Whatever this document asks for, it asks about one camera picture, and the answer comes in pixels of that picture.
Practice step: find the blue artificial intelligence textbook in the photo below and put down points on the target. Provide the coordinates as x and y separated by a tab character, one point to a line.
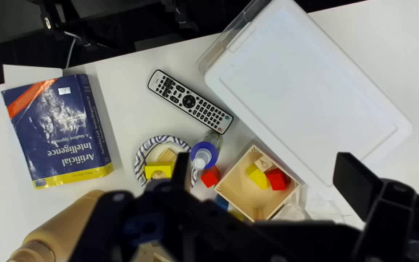
58	129

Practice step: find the yellow block with hole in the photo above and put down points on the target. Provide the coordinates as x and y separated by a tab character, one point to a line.
157	170

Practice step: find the yellow block in tray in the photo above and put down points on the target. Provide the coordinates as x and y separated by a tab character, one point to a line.
258	176

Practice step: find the tan water bottle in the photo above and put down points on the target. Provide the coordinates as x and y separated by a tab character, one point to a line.
55	239

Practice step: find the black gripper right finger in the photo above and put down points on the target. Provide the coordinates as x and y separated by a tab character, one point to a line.
357	183

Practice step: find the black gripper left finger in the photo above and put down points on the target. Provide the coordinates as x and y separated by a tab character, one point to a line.
179	177

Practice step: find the wooden tray box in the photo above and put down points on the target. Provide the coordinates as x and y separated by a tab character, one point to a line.
256	185

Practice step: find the red cube outside tray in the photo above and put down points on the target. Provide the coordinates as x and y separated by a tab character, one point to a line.
211	176

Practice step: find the black remote control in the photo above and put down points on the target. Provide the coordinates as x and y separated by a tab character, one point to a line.
189	102

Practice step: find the red block in tray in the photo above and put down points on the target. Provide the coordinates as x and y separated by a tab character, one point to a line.
278	179

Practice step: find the blue cap sanitizer bottle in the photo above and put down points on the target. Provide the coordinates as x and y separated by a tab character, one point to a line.
205	153

